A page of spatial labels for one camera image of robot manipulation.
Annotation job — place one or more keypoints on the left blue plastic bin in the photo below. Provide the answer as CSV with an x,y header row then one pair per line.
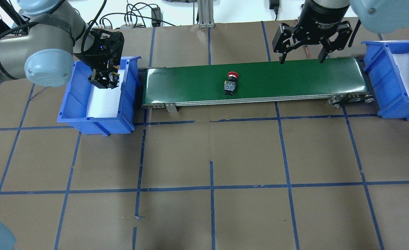
x,y
75,101

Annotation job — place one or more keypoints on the blue plastic bin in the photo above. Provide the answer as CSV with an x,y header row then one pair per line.
x,y
385,77
75,101

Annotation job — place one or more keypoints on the left white foam pad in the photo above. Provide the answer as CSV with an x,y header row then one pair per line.
x,y
104,103

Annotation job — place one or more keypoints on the green conveyor belt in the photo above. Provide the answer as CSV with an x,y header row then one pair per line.
x,y
340,81

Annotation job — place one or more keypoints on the red mushroom push button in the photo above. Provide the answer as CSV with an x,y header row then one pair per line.
x,y
230,83

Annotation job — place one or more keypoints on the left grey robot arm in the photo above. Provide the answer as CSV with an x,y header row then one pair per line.
x,y
43,49

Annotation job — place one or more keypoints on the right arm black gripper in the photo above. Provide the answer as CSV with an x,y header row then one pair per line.
x,y
320,16

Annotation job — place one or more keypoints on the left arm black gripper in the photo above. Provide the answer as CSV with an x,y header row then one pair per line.
x,y
98,56

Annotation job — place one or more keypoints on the right blue plastic bin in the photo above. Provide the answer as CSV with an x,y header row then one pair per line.
x,y
385,77

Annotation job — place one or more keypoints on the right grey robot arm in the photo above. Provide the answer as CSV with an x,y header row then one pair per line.
x,y
377,16

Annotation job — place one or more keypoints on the aluminium frame post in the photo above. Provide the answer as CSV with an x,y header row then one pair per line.
x,y
205,14

